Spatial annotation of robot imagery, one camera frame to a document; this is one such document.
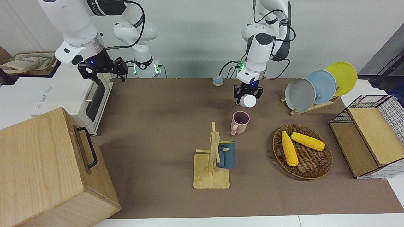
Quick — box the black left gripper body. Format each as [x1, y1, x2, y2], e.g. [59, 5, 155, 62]
[234, 83, 264, 101]

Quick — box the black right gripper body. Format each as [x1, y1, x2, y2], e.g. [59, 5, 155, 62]
[77, 49, 128, 79]

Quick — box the white bottle with metal base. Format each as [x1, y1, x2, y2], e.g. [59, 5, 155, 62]
[238, 94, 257, 108]

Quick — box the pink ceramic mug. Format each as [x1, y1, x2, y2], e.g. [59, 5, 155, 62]
[230, 111, 250, 136]

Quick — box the white toaster oven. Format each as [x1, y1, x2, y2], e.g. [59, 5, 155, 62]
[31, 59, 114, 137]

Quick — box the grey plate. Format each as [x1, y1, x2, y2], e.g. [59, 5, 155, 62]
[285, 78, 316, 113]

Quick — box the wooden plate rack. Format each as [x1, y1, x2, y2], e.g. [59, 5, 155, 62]
[281, 95, 341, 116]

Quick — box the dark blue ceramic mug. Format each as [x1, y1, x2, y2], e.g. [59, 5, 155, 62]
[216, 141, 236, 169]

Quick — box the yellow corn cob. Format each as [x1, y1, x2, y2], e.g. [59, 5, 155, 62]
[290, 132, 325, 152]
[281, 131, 299, 167]

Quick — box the light blue plate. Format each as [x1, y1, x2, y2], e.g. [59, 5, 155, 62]
[306, 70, 337, 104]

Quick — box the beige cloth bag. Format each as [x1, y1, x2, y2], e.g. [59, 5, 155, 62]
[0, 51, 60, 76]

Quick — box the wooden mug tree stand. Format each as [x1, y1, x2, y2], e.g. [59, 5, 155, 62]
[193, 122, 230, 189]

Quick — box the round brown wicker basket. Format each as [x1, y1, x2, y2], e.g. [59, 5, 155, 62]
[272, 125, 333, 180]

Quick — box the yellow plate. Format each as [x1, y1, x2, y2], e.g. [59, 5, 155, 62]
[325, 62, 358, 96]

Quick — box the brown table mat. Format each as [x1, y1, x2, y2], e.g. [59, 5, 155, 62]
[92, 78, 404, 219]

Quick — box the wooden cabinet box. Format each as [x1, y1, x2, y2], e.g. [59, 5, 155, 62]
[0, 107, 121, 227]

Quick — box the dark grey slanted beam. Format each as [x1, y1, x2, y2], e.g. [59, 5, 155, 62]
[358, 28, 404, 95]

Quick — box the toaster oven door handle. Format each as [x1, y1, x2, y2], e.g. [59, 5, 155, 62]
[85, 79, 101, 103]

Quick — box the black left base cable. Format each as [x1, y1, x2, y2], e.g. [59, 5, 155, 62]
[220, 60, 241, 79]

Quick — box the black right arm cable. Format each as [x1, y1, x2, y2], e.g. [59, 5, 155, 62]
[104, 0, 146, 51]

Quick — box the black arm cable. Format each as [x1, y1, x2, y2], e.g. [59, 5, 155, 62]
[252, 0, 297, 80]
[104, 0, 146, 51]

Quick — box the black cabinet handle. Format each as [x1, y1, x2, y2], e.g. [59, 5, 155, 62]
[77, 127, 98, 168]

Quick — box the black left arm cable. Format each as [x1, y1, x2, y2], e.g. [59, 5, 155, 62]
[252, 0, 297, 80]

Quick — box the black wire shelf with boards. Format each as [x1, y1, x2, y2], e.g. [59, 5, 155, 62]
[329, 95, 404, 180]

